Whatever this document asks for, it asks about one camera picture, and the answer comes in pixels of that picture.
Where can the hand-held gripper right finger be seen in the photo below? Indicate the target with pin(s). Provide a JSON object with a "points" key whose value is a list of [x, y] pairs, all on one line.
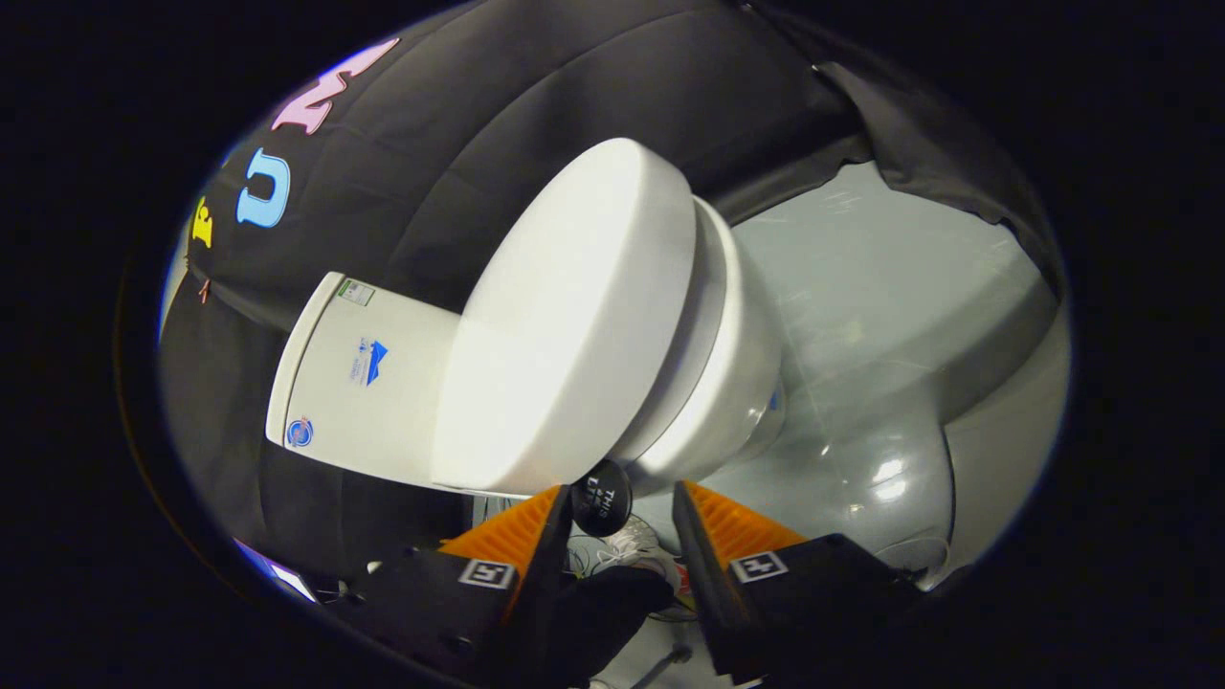
{"points": [[699, 565]]}

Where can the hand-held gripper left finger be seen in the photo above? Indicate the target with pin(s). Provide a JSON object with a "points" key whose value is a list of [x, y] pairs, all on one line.
{"points": [[541, 584]]}

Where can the white toilet lid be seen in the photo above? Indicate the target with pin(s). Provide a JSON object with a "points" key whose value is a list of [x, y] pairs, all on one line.
{"points": [[565, 325]]}

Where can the white toilet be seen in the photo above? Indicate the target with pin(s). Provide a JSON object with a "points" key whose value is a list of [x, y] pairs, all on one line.
{"points": [[402, 421]]}

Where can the white toilet seat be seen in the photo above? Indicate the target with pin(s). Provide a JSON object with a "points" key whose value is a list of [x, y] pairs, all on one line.
{"points": [[703, 316]]}

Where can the dark cloth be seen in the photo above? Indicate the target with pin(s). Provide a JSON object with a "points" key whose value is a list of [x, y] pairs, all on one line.
{"points": [[603, 612]]}

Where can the black backdrop cloth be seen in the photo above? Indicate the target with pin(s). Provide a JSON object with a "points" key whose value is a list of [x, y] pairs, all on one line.
{"points": [[431, 144]]}

